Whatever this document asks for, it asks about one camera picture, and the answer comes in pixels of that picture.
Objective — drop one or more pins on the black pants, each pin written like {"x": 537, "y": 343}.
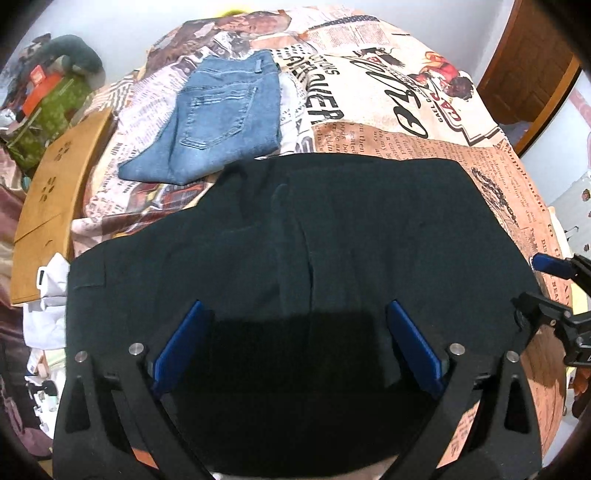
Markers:
{"x": 300, "y": 258}

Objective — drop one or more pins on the green storage bag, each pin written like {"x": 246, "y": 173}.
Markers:
{"x": 51, "y": 110}

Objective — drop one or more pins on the blue jeans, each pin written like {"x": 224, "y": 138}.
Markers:
{"x": 217, "y": 120}

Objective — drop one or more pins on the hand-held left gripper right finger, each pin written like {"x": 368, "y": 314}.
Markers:
{"x": 413, "y": 350}

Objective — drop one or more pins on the newspaper print blanket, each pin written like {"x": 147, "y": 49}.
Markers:
{"x": 378, "y": 92}

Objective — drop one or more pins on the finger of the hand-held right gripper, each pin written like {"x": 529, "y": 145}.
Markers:
{"x": 551, "y": 265}
{"x": 538, "y": 307}

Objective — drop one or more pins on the brown wooden door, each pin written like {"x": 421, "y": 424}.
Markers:
{"x": 531, "y": 78}

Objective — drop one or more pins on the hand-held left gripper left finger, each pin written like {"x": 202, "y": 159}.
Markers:
{"x": 180, "y": 350}

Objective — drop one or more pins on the flat orange box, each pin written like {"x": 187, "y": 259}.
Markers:
{"x": 41, "y": 87}

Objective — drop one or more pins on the yellow foam arch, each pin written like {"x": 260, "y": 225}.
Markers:
{"x": 231, "y": 9}

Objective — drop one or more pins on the person's right hand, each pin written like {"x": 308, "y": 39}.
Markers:
{"x": 577, "y": 392}

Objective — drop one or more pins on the wooden lap desk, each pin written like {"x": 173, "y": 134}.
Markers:
{"x": 60, "y": 184}

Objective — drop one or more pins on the grey plush pillow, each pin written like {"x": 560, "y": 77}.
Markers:
{"x": 76, "y": 53}

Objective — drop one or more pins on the white crumpled cloth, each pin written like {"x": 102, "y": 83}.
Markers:
{"x": 51, "y": 300}

